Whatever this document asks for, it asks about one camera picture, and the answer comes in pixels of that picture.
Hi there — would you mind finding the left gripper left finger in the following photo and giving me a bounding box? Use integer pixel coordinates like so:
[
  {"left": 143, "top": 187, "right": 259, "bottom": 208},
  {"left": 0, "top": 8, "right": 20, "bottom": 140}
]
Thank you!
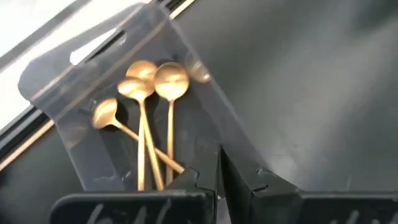
[{"left": 169, "top": 148, "right": 221, "bottom": 224}]

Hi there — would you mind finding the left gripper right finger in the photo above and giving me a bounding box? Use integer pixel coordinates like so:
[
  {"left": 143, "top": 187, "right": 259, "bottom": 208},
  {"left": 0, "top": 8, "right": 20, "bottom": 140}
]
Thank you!
[{"left": 220, "top": 148, "right": 301, "bottom": 224}]

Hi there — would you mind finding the black table mat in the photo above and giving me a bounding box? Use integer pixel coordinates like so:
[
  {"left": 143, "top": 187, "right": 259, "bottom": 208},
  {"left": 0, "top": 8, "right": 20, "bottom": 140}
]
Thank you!
[{"left": 0, "top": 0, "right": 398, "bottom": 224}]

